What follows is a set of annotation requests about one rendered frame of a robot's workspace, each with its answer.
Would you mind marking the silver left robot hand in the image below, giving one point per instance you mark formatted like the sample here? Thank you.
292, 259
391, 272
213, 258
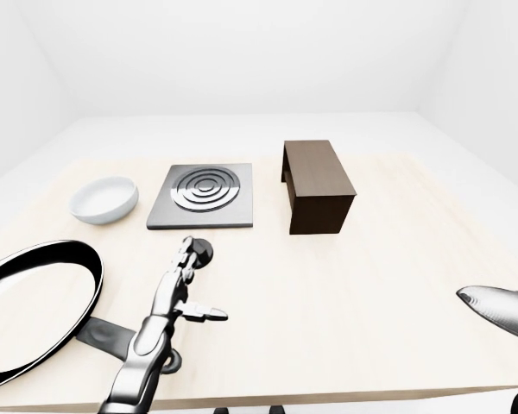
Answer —
168, 293

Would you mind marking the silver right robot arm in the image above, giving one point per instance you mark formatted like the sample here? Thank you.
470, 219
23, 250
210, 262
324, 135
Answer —
500, 308

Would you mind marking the round black stove knob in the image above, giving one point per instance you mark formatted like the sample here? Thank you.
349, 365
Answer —
206, 254

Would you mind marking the flat dark stove plate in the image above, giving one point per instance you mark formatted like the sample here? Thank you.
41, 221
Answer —
237, 213

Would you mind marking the black frying pan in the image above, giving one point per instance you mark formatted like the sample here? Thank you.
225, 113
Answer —
96, 263

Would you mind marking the white ceramic bowl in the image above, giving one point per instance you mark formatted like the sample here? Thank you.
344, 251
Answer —
105, 207

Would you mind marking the small dark shape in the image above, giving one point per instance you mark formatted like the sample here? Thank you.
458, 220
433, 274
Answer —
277, 410
222, 411

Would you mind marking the dark brown wooden box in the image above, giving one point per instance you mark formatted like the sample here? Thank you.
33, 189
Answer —
317, 181

